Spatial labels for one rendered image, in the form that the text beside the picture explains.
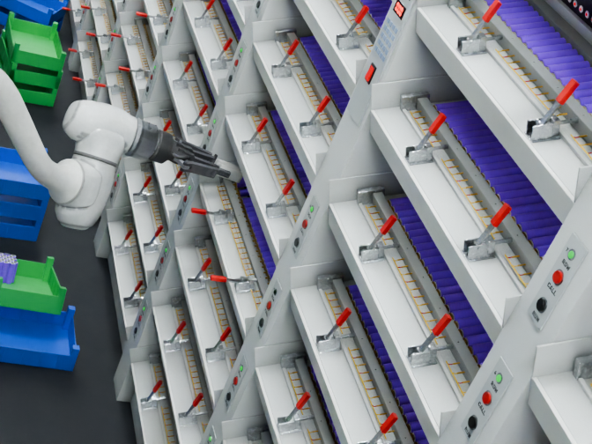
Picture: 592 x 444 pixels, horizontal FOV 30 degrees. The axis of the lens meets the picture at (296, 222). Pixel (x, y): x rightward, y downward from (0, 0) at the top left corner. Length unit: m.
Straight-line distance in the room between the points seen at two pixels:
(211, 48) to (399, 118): 1.18
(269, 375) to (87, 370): 1.13
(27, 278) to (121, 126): 1.07
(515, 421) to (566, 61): 0.55
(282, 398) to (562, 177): 0.90
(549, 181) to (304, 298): 0.76
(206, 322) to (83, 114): 0.56
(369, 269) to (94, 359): 1.56
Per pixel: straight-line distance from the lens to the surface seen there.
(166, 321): 2.91
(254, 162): 2.48
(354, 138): 1.97
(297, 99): 2.35
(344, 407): 1.86
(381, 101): 1.93
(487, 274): 1.55
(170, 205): 3.02
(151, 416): 2.92
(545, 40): 1.73
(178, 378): 2.74
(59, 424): 3.04
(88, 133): 2.52
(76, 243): 3.74
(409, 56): 1.91
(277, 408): 2.12
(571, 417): 1.36
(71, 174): 2.48
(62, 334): 3.33
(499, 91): 1.62
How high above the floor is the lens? 1.99
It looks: 27 degrees down
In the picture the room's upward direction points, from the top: 24 degrees clockwise
